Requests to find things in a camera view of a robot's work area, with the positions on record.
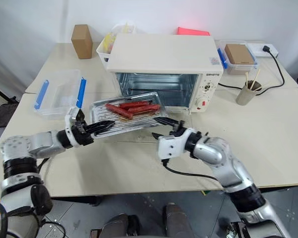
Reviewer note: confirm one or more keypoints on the red flat box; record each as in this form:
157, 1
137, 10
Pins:
192, 31

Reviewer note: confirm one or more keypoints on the white power strip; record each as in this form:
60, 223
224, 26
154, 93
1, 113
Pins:
257, 49

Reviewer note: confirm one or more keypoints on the white toaster oven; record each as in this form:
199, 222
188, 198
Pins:
161, 54

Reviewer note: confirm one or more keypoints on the tall brown cardboard box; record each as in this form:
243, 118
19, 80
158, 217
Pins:
82, 42

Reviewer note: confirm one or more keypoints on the empty clear blue-clip container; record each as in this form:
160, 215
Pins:
58, 91

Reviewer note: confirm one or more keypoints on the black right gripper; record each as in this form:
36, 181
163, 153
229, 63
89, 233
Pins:
178, 127

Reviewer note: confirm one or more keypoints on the dark rounded shape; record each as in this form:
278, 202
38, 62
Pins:
176, 220
119, 226

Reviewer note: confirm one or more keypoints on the clear plastic bag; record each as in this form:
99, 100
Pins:
121, 28

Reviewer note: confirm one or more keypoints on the wooden stick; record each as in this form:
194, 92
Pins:
246, 79
257, 75

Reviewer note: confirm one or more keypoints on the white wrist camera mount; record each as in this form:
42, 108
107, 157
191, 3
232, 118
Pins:
70, 116
170, 146

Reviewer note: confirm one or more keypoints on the flat brown cardboard box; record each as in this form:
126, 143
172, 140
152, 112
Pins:
239, 54

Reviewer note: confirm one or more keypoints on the silver metal baking tray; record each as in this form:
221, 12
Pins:
129, 123

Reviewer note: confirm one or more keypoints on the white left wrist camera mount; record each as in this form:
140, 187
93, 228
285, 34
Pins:
70, 116

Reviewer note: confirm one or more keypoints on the clear blue-clip container with box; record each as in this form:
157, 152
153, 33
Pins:
238, 69

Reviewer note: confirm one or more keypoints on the red sausage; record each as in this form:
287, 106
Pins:
118, 110
134, 104
145, 108

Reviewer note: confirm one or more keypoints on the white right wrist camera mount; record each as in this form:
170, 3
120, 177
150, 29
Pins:
170, 146

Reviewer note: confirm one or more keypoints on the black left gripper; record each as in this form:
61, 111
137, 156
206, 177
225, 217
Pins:
82, 135

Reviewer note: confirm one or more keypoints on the grey-beige cup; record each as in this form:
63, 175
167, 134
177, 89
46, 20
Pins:
245, 95

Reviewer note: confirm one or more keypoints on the white plastic basket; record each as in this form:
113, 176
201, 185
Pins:
103, 55

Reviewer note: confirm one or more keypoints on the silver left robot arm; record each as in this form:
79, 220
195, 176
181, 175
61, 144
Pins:
42, 144

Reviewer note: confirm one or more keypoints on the yellow packets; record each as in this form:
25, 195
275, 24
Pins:
108, 42

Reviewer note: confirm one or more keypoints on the grey bag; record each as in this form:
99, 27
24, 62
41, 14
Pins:
3, 124

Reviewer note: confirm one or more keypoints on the black tripod stand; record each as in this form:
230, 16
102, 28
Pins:
1, 95

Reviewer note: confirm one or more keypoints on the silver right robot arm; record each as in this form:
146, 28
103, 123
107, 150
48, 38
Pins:
214, 151

